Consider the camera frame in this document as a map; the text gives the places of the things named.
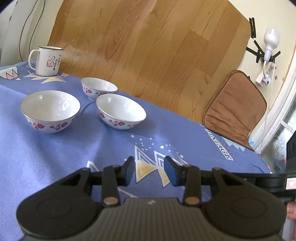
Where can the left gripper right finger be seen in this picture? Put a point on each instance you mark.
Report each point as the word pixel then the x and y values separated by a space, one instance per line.
pixel 189 176

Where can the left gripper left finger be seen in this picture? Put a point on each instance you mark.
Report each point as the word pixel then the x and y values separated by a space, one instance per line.
pixel 111 178

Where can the red-flower bowl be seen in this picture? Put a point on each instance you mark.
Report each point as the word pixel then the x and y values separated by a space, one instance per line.
pixel 94 87
pixel 50 111
pixel 120 112

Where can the person's right hand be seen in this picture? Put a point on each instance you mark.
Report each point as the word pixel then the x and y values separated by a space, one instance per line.
pixel 291 210

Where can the frosted glass window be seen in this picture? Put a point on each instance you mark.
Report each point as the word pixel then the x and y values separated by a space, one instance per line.
pixel 275 153

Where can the blue printed tablecloth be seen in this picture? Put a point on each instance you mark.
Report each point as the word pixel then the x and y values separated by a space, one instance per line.
pixel 32 160

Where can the brown seat cushion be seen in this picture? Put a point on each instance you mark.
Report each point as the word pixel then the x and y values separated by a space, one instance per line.
pixel 236 109

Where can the white power adapter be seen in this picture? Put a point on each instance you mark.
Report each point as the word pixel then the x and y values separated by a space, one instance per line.
pixel 263 79

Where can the white enamel mug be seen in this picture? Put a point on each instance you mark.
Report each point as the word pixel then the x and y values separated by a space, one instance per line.
pixel 48 60

